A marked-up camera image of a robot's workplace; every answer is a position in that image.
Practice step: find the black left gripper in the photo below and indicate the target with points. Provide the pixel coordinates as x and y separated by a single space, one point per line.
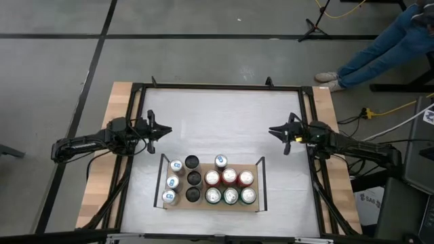
144 130

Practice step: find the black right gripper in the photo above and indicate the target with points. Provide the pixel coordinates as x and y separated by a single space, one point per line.
300 133

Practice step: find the light blue silver energy can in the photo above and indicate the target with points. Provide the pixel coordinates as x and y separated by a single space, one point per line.
176 166
173 182
168 196

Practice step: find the white printed slim can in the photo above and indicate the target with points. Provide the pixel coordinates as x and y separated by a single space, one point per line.
192 162

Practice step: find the red soda can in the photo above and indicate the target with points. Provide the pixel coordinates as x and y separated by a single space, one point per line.
229 175
245 178

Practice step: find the blue silver Red Bull can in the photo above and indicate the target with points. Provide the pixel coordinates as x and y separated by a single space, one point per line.
220 161

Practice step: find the red can blue-white print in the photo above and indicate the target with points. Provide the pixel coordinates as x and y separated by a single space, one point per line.
212 178

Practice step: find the green lemon-lime soda can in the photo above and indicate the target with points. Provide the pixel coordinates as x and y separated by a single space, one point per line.
213 195
231 195
248 195

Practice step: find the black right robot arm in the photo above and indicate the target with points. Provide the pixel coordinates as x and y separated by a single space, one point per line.
356 147

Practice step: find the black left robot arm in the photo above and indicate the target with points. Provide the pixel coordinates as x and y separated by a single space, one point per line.
88 142

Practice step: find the white printed bag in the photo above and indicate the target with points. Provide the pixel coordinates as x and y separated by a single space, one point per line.
368 203

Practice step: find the black tripod stand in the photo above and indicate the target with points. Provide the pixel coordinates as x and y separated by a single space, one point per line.
315 24

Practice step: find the person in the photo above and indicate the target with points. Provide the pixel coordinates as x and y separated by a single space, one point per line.
383 44

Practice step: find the dark grey equipment case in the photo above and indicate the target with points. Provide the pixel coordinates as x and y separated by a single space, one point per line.
418 152

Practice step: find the dark grey box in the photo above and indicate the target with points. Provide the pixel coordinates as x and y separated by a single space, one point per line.
400 210

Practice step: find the black chair leg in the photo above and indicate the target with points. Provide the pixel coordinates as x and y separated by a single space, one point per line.
12 151

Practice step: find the black frame bracket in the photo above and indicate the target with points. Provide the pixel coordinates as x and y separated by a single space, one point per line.
154 82
269 82

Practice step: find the black metal table frame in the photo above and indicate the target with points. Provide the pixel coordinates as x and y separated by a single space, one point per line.
220 86

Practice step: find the wooden shelf black metal frame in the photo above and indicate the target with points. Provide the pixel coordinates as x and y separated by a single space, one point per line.
210 203

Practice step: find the black diagonal frame strut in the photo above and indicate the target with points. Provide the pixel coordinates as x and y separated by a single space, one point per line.
328 211
112 203

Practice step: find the black desk frame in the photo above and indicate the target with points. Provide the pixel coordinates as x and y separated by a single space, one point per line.
390 87

